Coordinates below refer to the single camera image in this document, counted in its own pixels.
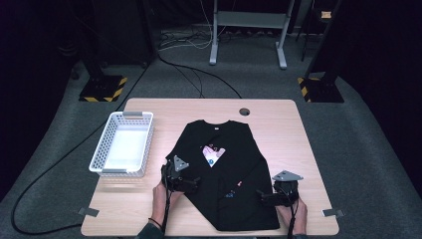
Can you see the white perforated plastic basket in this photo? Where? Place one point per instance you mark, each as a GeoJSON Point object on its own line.
{"type": "Point", "coordinates": [126, 149]}

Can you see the grey tape piece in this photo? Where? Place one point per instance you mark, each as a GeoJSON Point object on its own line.
{"type": "Point", "coordinates": [333, 212]}
{"type": "Point", "coordinates": [88, 211]}

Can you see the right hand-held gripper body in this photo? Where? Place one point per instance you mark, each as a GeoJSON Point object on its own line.
{"type": "Point", "coordinates": [286, 187]}

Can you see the grey metal stand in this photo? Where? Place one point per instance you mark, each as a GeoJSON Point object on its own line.
{"type": "Point", "coordinates": [249, 19]}

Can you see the black wrist band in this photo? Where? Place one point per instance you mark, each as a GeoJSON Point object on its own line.
{"type": "Point", "coordinates": [156, 223]}

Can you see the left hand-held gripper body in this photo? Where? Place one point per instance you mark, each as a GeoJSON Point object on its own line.
{"type": "Point", "coordinates": [173, 172]}

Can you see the black t-shirt with print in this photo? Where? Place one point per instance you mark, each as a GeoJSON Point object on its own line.
{"type": "Point", "coordinates": [239, 205]}

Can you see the black stand with striped base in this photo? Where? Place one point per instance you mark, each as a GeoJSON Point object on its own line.
{"type": "Point", "coordinates": [103, 88]}
{"type": "Point", "coordinates": [320, 89]}

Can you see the small tan box on tripod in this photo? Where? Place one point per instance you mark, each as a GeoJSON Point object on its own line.
{"type": "Point", "coordinates": [325, 14]}

